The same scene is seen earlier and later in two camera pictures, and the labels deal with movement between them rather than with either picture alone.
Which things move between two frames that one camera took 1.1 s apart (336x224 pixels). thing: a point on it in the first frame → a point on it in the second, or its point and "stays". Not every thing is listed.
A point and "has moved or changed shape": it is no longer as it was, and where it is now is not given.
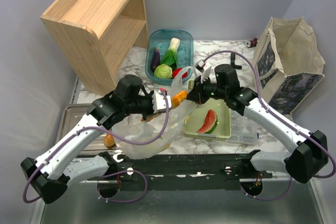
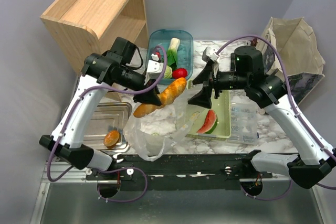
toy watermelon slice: [210, 123] stays
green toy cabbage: [163, 71] stays
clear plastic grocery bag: [138, 138] has moved or changed shape
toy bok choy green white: [170, 57] stays
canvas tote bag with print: [290, 66] stays
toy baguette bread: [176, 102] → [168, 96]
